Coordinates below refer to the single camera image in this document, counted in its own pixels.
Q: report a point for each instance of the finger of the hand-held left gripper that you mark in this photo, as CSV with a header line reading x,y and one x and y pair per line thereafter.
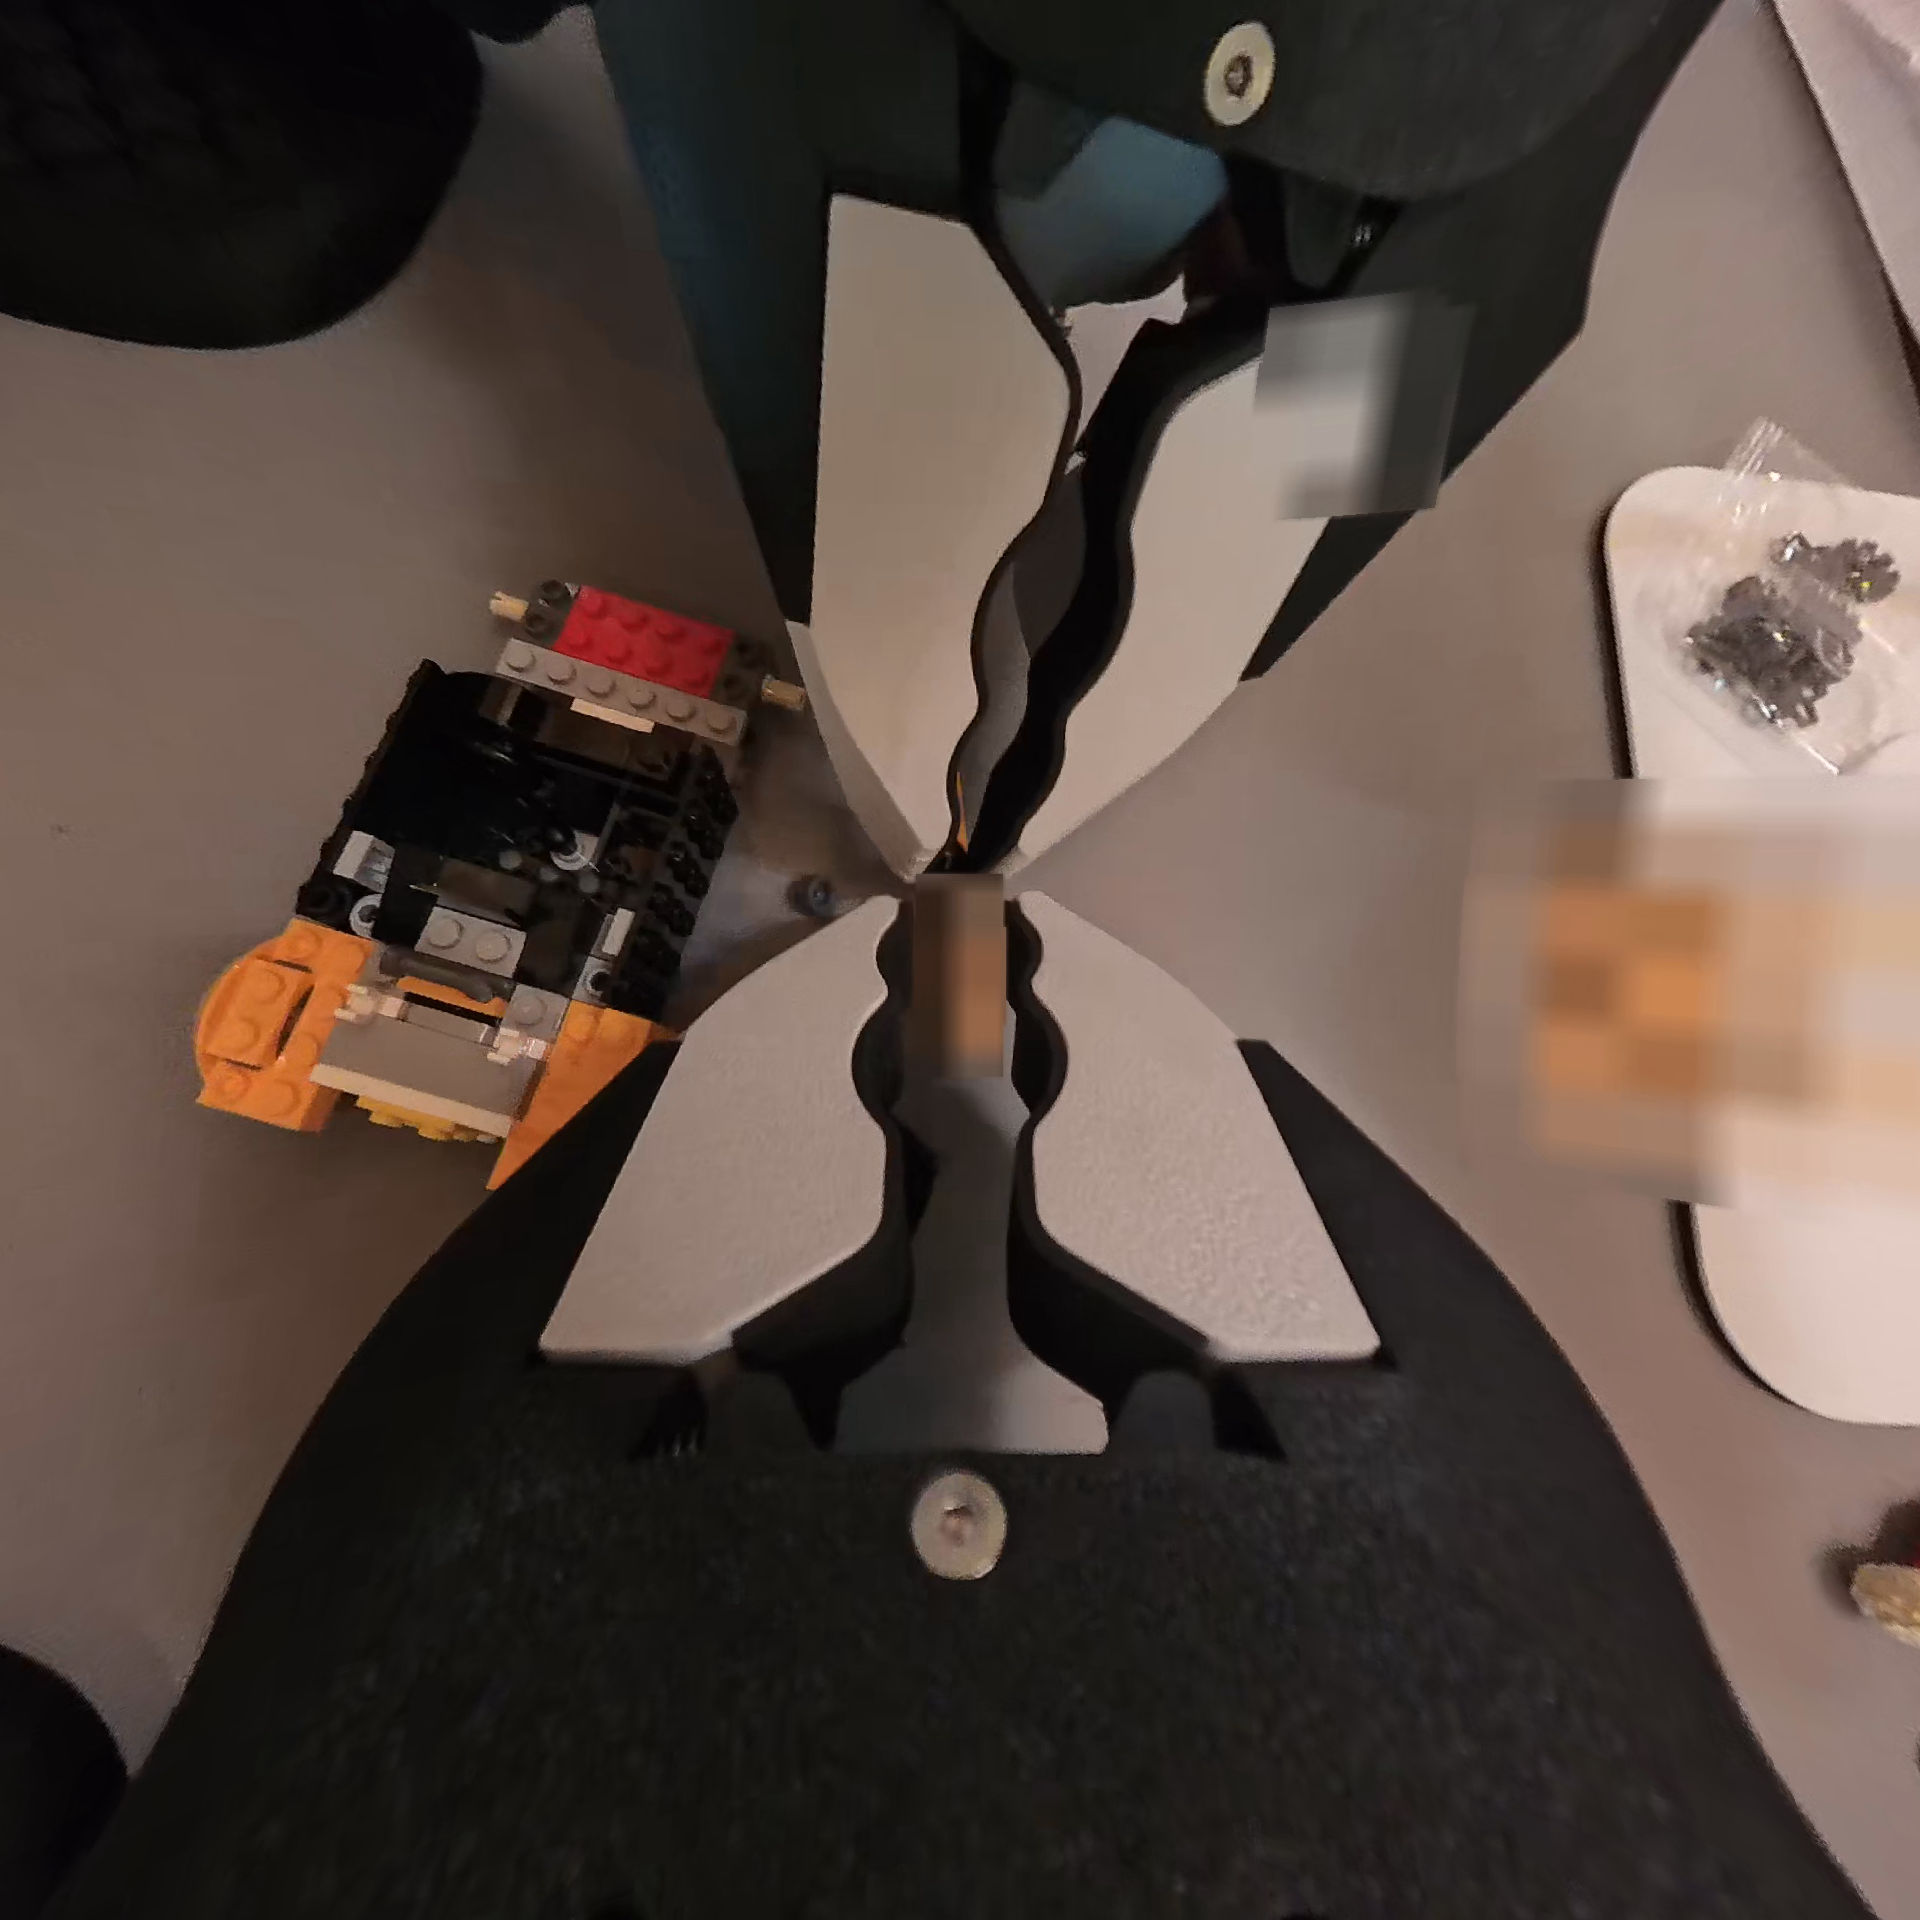
x,y
1171,601
900,494

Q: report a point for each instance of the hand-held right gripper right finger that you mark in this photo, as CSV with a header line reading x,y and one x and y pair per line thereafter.
x,y
1201,1200

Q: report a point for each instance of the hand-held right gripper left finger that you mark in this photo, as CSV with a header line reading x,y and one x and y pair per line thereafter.
x,y
734,1185

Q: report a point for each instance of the orange black lego car body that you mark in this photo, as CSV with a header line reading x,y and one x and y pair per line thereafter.
x,y
495,811

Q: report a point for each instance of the orange lego wheel arch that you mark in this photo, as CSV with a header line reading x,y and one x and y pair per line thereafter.
x,y
271,1035

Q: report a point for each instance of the clear bag of small parts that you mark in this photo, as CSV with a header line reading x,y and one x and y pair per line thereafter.
x,y
1784,631

